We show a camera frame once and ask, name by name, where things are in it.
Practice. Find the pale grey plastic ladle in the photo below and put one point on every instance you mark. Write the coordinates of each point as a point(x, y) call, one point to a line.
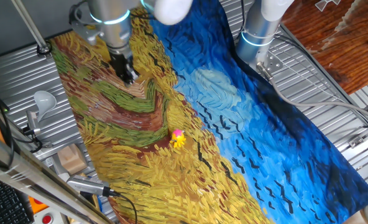
point(44, 102)

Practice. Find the grey box with red button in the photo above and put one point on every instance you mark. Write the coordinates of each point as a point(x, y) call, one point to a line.
point(48, 218)

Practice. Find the yellow toy with pink top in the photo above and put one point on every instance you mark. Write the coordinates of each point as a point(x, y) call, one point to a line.
point(178, 140)

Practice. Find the metal pole with black foot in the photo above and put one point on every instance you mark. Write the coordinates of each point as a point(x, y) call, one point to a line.
point(31, 28)

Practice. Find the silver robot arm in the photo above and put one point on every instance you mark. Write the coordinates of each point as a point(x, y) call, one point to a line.
point(114, 31)

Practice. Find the painted wheat field cloth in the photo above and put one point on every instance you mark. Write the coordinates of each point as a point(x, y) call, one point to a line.
point(202, 140)

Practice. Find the orange box with red button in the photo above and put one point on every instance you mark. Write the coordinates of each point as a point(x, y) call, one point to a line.
point(36, 203)

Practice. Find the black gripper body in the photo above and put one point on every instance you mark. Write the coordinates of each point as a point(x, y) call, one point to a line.
point(120, 62)

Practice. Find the small metal corner bracket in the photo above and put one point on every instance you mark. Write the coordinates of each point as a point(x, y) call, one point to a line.
point(356, 141)

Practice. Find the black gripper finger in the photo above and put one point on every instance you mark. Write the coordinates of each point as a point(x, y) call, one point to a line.
point(134, 75)
point(125, 78)

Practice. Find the silver depth camera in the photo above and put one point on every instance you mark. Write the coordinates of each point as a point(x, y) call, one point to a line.
point(86, 184)

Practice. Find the large wooden block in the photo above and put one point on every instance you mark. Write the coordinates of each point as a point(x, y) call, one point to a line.
point(72, 158)

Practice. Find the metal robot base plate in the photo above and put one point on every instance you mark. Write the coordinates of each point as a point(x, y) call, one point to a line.
point(272, 63)

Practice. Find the clear acrylic piece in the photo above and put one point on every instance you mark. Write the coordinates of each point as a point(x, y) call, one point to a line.
point(322, 4)

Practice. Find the aluminium frame beam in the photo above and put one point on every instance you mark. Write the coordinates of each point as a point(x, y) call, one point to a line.
point(38, 180)

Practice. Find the black keyboard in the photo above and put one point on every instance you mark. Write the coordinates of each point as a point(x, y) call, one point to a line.
point(3, 205)

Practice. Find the brown wooden table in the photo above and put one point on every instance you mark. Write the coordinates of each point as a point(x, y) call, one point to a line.
point(342, 46)

